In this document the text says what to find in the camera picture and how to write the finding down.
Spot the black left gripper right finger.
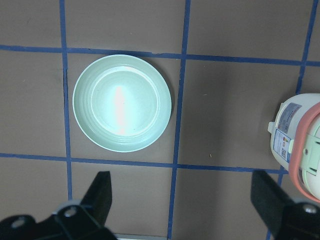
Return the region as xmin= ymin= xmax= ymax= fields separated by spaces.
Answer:
xmin=250 ymin=170 xmax=320 ymax=240

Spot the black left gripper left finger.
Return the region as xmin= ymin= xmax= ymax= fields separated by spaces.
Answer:
xmin=0 ymin=171 xmax=116 ymax=240

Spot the green plate near left arm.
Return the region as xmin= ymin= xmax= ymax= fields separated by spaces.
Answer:
xmin=72 ymin=54 xmax=172 ymax=153

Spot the white rice cooker orange handle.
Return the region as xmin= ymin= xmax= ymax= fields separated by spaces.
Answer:
xmin=267 ymin=93 xmax=320 ymax=203

